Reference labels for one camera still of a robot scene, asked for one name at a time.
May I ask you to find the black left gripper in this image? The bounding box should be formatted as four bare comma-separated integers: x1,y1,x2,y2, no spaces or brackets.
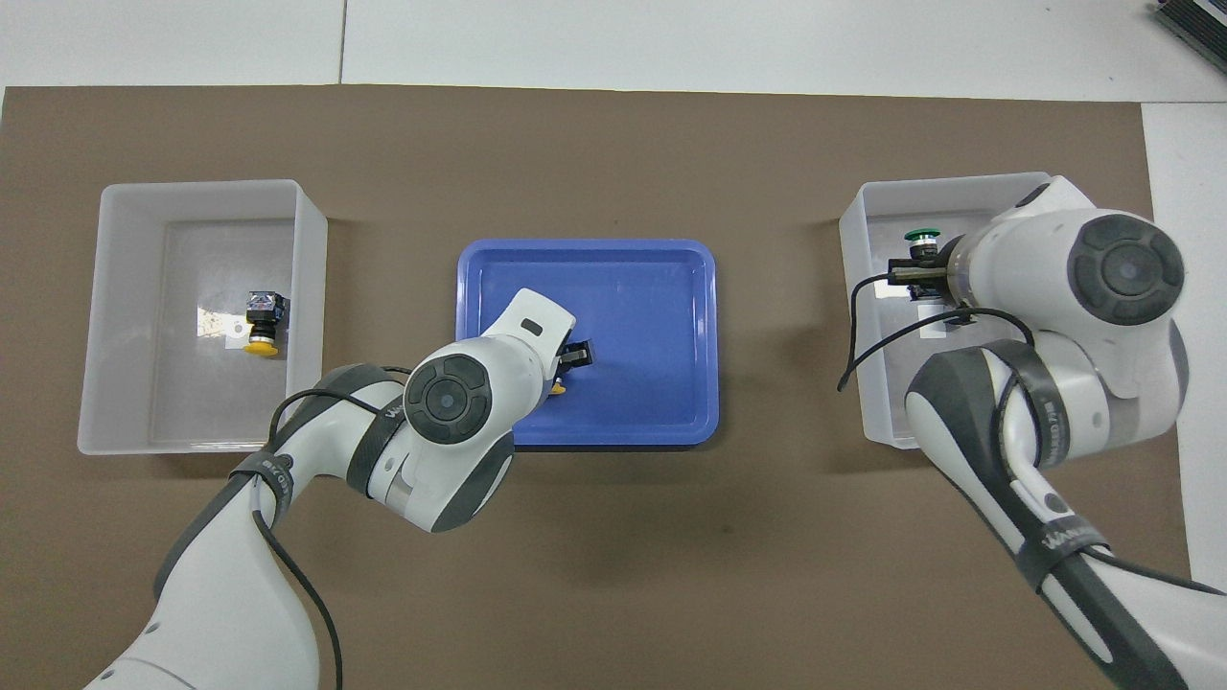
554,337,596,382

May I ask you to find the green push button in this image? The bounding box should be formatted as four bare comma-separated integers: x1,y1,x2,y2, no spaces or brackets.
903,226,946,305

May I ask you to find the blue plastic tray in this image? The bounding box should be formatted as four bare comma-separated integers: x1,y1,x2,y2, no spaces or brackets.
453,238,720,449

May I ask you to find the translucent plastic box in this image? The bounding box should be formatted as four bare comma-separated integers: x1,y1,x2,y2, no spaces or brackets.
839,172,1089,449
77,179,329,456

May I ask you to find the brown table mat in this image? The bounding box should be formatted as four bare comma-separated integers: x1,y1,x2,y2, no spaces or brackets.
0,84,1194,690

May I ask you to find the grey ribbed device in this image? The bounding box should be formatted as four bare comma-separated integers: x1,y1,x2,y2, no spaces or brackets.
1153,0,1227,74

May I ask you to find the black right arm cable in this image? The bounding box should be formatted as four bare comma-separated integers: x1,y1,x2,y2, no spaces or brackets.
837,257,1227,597

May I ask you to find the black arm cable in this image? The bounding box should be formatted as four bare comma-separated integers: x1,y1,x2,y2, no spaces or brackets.
837,257,1227,597
251,364,415,690

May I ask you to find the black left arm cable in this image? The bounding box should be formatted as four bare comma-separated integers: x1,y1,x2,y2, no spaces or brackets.
251,364,415,690

